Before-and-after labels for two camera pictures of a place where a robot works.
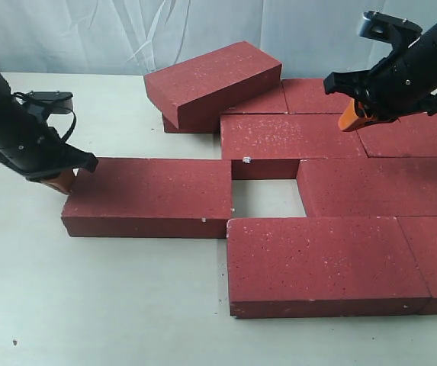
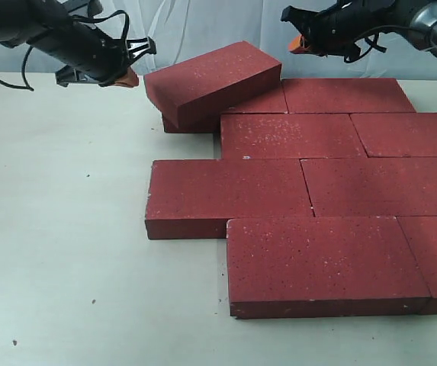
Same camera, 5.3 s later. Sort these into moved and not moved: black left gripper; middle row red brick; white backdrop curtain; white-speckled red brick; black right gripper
Moved: black left gripper; black right gripper
Not moved: white backdrop curtain; middle row red brick; white-speckled red brick
